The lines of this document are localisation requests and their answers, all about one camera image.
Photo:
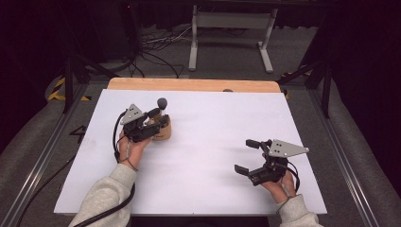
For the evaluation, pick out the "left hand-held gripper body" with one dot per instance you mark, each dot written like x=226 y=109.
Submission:
x=138 y=130

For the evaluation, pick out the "black tape floor mark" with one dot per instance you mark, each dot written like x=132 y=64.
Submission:
x=78 y=132

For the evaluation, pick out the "black tripod stand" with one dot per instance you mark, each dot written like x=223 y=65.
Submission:
x=68 y=82
x=326 y=88

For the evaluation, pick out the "wooden cup with small figurine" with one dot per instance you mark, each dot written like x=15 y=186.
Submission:
x=165 y=132

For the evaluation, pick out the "person's left hand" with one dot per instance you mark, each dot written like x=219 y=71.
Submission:
x=134 y=151

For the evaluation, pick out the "person's right hand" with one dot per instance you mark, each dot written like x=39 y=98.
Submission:
x=282 y=190

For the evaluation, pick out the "white metal stand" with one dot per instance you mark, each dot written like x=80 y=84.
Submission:
x=231 y=20

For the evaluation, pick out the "yellow black floor tape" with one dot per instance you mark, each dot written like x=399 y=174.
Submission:
x=56 y=91

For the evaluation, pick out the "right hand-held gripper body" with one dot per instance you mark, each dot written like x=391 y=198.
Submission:
x=271 y=173

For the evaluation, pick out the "white table mat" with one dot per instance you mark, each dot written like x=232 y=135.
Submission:
x=201 y=157

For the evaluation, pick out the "aluminium floor rail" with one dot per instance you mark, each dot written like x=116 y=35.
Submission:
x=343 y=157
x=41 y=164

